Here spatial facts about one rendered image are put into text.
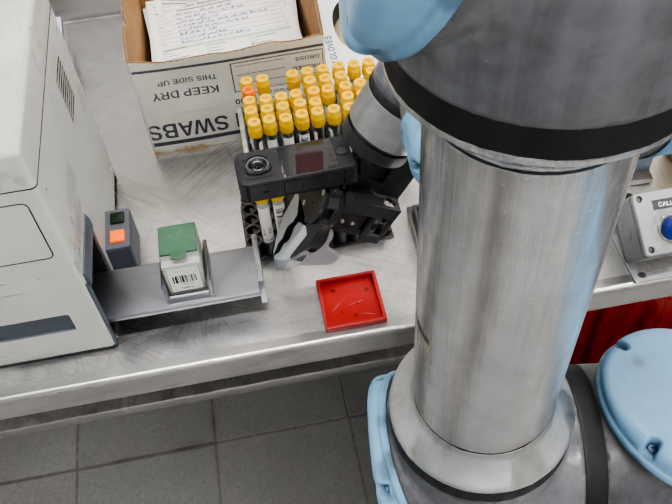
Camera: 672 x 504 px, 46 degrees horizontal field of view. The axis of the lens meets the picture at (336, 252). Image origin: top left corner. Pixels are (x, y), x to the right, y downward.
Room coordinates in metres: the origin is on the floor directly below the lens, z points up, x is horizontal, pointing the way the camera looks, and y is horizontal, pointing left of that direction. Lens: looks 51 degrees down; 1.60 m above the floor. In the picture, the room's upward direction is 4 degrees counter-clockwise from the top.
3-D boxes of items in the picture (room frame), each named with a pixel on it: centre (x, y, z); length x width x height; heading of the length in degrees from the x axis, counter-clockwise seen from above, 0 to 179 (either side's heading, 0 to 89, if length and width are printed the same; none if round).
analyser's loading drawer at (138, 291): (0.52, 0.18, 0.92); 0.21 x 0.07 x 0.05; 97
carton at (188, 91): (0.92, 0.13, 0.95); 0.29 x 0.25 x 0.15; 7
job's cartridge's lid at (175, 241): (0.52, 0.16, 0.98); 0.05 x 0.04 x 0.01; 7
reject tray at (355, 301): (0.50, -0.01, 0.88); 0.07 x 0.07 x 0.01; 7
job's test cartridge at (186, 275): (0.52, 0.16, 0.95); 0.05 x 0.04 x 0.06; 7
